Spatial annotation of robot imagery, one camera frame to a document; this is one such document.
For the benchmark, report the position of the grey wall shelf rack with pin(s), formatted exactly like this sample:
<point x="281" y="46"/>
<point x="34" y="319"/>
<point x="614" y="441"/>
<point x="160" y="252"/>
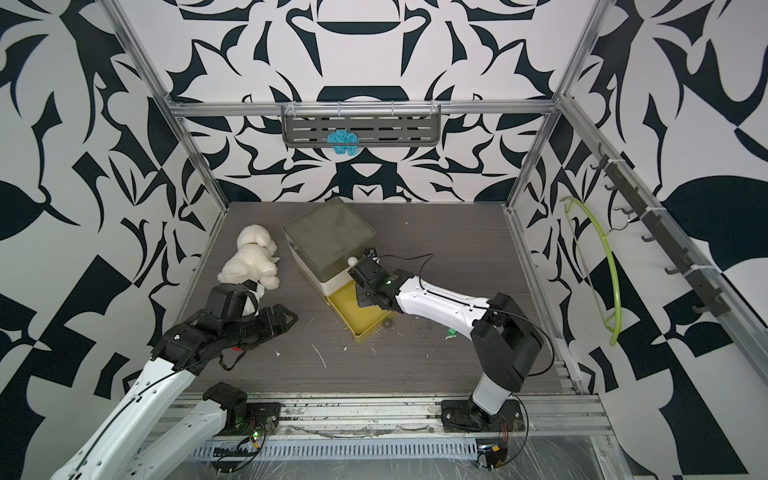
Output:
<point x="386" y="125"/>

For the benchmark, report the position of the white plush toy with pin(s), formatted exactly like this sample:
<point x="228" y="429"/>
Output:
<point x="255" y="261"/>

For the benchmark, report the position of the teal yarn ball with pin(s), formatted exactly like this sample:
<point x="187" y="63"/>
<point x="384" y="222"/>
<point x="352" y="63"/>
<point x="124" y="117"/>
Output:
<point x="344" y="142"/>

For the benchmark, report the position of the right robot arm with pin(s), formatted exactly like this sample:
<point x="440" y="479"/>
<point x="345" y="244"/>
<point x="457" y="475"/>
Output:
<point x="505" y="341"/>

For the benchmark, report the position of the grey hook rail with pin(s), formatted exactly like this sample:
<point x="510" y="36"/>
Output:
<point x="641" y="206"/>

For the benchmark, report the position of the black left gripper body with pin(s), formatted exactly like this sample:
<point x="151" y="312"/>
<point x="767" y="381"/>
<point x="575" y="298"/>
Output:
<point x="264" y="327"/>

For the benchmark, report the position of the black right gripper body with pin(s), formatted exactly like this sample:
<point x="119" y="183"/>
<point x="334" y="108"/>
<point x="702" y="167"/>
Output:
<point x="365" y="295"/>

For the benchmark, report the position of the yellow bottom drawer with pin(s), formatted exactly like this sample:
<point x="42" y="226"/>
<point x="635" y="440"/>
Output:
<point x="361" y="322"/>

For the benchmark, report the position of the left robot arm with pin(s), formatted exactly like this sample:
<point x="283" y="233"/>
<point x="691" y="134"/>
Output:
<point x="232" y="318"/>

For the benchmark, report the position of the grey-yellow mini drawer cabinet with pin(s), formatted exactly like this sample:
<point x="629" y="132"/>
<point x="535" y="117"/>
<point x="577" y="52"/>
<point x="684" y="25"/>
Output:
<point x="322" y="241"/>

